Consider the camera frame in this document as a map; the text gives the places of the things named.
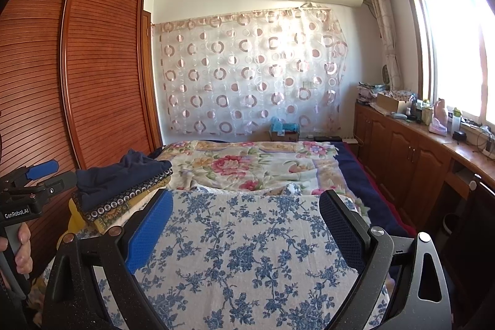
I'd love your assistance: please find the long wooden cabinet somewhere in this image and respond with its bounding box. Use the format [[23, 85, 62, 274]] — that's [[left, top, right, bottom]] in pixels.
[[354, 102, 495, 238]]

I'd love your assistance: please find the small cardboard box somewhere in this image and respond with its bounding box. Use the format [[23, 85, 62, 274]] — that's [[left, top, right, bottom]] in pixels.
[[269, 130, 300, 143]]

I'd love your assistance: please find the white patterned window curtain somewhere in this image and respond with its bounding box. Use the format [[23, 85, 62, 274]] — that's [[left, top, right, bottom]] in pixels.
[[364, 0, 405, 91]]

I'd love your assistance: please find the navy blanket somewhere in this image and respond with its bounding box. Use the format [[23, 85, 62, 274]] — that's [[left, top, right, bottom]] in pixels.
[[334, 142, 411, 238]]

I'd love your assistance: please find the blue plastic bag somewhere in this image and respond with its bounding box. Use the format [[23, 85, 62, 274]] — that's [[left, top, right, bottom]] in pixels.
[[269, 117, 300, 133]]

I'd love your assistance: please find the dark red blanket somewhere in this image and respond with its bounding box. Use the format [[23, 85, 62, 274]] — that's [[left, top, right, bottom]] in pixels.
[[344, 144, 418, 238]]

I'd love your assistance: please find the brown slatted wooden wardrobe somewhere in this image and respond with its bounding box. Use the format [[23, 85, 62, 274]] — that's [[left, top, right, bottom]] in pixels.
[[0, 0, 163, 276]]

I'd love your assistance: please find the pink floral quilt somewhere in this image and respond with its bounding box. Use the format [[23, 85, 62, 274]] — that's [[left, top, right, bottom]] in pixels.
[[153, 140, 339, 195]]

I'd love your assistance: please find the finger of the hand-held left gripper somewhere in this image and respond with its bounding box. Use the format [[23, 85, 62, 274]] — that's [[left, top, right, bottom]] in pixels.
[[37, 171, 78, 199], [0, 160, 59, 191]]

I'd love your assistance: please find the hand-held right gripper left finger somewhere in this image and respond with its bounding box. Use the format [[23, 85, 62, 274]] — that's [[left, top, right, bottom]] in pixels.
[[42, 189, 174, 330]]

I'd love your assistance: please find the yellow floral folded cloth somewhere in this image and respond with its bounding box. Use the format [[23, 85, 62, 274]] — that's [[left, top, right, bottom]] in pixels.
[[70, 181, 163, 236]]

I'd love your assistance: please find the round waste bin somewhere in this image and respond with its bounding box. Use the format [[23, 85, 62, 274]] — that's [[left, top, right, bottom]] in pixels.
[[443, 214, 459, 238]]

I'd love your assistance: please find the dark wooden chair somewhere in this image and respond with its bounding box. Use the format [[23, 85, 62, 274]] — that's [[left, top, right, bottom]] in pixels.
[[441, 179, 495, 315]]

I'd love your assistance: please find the pile of papers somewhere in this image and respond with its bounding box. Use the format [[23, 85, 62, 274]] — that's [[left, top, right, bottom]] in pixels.
[[358, 83, 391, 102]]

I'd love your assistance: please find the white bottle green cap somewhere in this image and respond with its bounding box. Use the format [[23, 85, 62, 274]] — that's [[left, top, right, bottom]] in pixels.
[[449, 108, 463, 135]]

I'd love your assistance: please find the sheer circle-print curtain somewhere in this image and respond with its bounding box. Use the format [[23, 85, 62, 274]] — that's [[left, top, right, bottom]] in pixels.
[[153, 7, 349, 135]]

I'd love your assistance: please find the open cardboard box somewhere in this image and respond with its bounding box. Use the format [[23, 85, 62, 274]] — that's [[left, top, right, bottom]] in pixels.
[[376, 92, 414, 114]]

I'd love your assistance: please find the wooden framed window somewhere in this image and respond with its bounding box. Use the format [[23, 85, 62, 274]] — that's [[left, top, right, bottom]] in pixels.
[[400, 0, 495, 130]]

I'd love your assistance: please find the blue floral bed sheet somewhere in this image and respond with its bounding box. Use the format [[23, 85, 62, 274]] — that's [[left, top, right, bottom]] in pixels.
[[93, 185, 391, 330]]

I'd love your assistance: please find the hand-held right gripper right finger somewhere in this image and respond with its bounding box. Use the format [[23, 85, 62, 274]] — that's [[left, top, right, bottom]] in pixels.
[[319, 189, 453, 330]]

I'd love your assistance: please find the navy printed t-shirt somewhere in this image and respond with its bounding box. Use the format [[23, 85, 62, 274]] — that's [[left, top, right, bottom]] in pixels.
[[75, 149, 173, 212]]

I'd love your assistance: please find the person's left hand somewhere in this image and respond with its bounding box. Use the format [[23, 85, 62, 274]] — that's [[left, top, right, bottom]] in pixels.
[[0, 222, 32, 276]]

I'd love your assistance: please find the pink cat figurine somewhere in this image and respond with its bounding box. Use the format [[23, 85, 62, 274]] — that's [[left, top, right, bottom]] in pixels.
[[429, 100, 449, 135]]

